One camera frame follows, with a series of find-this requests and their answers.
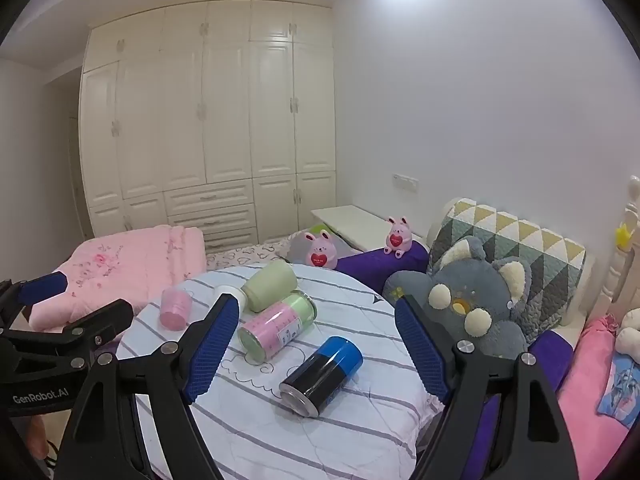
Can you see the pink rabbit plush toy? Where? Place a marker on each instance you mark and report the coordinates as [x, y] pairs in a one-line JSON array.
[[320, 254], [398, 236]]

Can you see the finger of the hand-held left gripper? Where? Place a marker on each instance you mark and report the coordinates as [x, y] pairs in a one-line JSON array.
[[45, 286], [102, 321]]

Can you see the heart print bed sheet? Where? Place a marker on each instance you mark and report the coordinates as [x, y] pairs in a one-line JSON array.
[[240, 255]]

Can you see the person's left hand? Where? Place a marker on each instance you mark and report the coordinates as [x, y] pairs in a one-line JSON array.
[[37, 435]]

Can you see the white nightstand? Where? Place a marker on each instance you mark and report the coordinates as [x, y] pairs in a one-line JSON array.
[[350, 222]]

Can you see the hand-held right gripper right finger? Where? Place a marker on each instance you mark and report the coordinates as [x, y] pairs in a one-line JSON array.
[[421, 355]]

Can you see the blue and black cup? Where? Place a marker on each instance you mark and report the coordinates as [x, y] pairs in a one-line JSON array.
[[320, 372]]

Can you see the yellow star ornament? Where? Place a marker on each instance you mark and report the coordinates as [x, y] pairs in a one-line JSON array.
[[623, 236]]

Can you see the pink bunny plush on bed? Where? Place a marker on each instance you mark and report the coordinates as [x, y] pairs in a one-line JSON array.
[[299, 245]]

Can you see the pink and green cup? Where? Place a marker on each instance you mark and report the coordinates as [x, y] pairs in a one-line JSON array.
[[276, 330]]

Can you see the pink pillow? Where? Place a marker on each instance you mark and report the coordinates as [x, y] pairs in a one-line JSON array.
[[585, 400]]

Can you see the grey plush toy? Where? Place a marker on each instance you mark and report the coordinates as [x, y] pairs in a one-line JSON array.
[[465, 265]]

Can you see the pink folded quilt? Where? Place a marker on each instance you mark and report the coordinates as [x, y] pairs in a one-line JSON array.
[[125, 260]]

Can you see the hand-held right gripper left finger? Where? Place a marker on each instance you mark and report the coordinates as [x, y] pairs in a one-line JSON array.
[[210, 352]]

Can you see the cream wardrobe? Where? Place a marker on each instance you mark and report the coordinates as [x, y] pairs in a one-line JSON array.
[[225, 110]]

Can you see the purple pillow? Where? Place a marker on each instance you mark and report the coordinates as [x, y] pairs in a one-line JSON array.
[[370, 267]]

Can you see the small pink cup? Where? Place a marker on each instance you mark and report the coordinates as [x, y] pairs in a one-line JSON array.
[[175, 309]]

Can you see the green cup with white lid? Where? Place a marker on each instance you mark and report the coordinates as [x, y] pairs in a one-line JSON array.
[[270, 285]]

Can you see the white plush toy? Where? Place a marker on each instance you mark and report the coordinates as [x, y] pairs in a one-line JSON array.
[[631, 335]]

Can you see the white headboard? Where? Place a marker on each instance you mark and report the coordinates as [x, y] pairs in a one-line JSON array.
[[617, 280]]

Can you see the purple bed sheet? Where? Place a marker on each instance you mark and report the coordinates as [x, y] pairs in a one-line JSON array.
[[550, 355]]

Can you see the round striped cloth table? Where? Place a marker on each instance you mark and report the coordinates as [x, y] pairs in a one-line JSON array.
[[350, 435]]

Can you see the triangle patterned cushion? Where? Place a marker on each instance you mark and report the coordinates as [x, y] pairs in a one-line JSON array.
[[540, 250]]

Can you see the blue printed cloth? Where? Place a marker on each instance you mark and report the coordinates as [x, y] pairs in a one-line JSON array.
[[622, 390]]

